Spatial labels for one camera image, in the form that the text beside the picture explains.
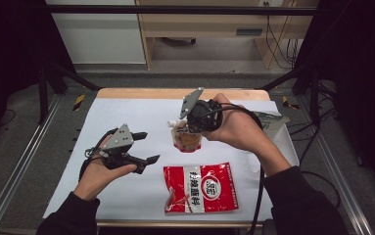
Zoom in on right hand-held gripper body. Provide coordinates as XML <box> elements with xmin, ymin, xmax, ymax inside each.
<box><xmin>178</xmin><ymin>86</ymin><xmax>223</xmax><ymax>130</ymax></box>

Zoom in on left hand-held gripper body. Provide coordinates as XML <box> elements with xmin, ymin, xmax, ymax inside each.
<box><xmin>98</xmin><ymin>122</ymin><xmax>137</xmax><ymax>170</ymax></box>

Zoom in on red and white seasoning packet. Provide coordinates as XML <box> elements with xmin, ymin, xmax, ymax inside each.
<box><xmin>163</xmin><ymin>162</ymin><xmax>240</xmax><ymax>215</ymax></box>

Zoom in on translucent plastic bin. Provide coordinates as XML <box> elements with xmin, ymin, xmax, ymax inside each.
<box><xmin>246</xmin><ymin>110</ymin><xmax>301</xmax><ymax>174</ymax></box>

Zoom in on person's right hand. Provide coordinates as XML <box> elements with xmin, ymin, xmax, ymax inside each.
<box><xmin>203</xmin><ymin>93</ymin><xmax>273</xmax><ymax>156</ymax></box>

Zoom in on person's left hand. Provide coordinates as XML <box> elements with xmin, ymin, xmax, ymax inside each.
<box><xmin>74</xmin><ymin>136</ymin><xmax>138</xmax><ymax>202</ymax></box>

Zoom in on white sheet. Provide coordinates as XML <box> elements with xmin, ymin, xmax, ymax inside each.
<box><xmin>42</xmin><ymin>98</ymin><xmax>301</xmax><ymax>223</ymax></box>

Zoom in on wooden table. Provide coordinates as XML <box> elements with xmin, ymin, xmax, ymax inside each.
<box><xmin>95</xmin><ymin>87</ymin><xmax>271</xmax><ymax>229</ymax></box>

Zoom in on yellow and black floor tape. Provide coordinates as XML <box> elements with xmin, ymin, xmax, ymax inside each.
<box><xmin>72</xmin><ymin>93</ymin><xmax>87</xmax><ymax>113</ymax></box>
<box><xmin>281</xmin><ymin>95</ymin><xmax>301</xmax><ymax>111</ymax></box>

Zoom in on black metal stand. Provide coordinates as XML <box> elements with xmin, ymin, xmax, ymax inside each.
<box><xmin>37</xmin><ymin>61</ymin><xmax>104</xmax><ymax>125</ymax></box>
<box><xmin>258</xmin><ymin>63</ymin><xmax>323</xmax><ymax>129</ymax></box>

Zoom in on light wooden desk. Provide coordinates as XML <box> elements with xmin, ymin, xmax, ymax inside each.
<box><xmin>135</xmin><ymin>0</ymin><xmax>320</xmax><ymax>71</ymax></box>

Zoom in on white cabinet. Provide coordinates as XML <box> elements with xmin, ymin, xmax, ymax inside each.
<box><xmin>45</xmin><ymin>0</ymin><xmax>147</xmax><ymax>65</ymax></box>

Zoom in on dark curtain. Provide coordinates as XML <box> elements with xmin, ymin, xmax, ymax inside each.
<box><xmin>0</xmin><ymin>0</ymin><xmax>78</xmax><ymax>155</ymax></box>
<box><xmin>294</xmin><ymin>0</ymin><xmax>375</xmax><ymax>200</ymax></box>

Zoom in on left hand-held gripper cable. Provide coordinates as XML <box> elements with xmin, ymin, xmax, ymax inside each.
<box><xmin>77</xmin><ymin>127</ymin><xmax>119</xmax><ymax>182</ymax></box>

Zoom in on hand-held gripper cable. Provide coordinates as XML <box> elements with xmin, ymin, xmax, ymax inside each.
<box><xmin>77</xmin><ymin>127</ymin><xmax>119</xmax><ymax>182</ymax></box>
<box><xmin>197</xmin><ymin>102</ymin><xmax>266</xmax><ymax>235</ymax></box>

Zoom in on right hand-held gripper cable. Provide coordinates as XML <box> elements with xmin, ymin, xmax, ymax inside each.
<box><xmin>197</xmin><ymin>102</ymin><xmax>266</xmax><ymax>235</ymax></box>

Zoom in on black hanging desk cables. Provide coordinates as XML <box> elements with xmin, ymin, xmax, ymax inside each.
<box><xmin>263</xmin><ymin>1</ymin><xmax>300</xmax><ymax>71</ymax></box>

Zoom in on aluminium floor rail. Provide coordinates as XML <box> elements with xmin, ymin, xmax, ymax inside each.
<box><xmin>0</xmin><ymin>93</ymin><xmax>64</xmax><ymax>235</ymax></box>
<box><xmin>297</xmin><ymin>94</ymin><xmax>374</xmax><ymax>235</ymax></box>

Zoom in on black horizontal frame bar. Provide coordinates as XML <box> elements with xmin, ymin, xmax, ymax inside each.
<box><xmin>44</xmin><ymin>4</ymin><xmax>318</xmax><ymax>16</ymax></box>

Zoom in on thin black floor cable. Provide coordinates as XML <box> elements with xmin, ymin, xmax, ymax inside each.
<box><xmin>0</xmin><ymin>108</ymin><xmax>17</xmax><ymax>127</ymax></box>

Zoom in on black floor cables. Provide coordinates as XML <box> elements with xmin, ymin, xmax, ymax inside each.
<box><xmin>287</xmin><ymin>81</ymin><xmax>343</xmax><ymax>212</ymax></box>

